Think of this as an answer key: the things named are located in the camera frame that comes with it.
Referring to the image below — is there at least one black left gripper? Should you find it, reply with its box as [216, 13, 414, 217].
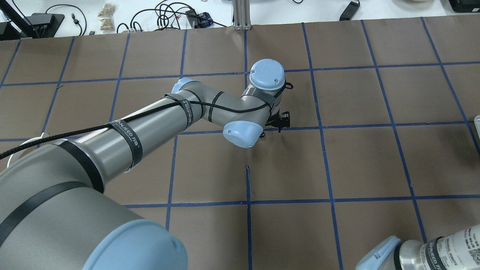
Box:
[265, 111, 282, 129]

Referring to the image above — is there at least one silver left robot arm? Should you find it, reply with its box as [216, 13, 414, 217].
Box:
[1, 59, 288, 270]

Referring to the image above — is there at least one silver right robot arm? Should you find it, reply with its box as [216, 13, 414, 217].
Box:
[355, 225, 480, 270]

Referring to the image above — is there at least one ribbed silver metal tray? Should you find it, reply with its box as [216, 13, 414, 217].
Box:
[473, 115, 480, 138]

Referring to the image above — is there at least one black power adapter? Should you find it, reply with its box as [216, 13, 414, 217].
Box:
[339, 0, 361, 21]

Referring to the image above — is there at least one black laptop computer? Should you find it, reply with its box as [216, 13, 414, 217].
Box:
[0, 0, 65, 41]

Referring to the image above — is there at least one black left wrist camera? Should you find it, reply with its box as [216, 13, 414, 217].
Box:
[276, 111, 290, 133]

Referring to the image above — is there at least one aluminium frame post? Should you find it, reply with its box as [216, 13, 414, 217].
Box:
[232, 0, 251, 31]

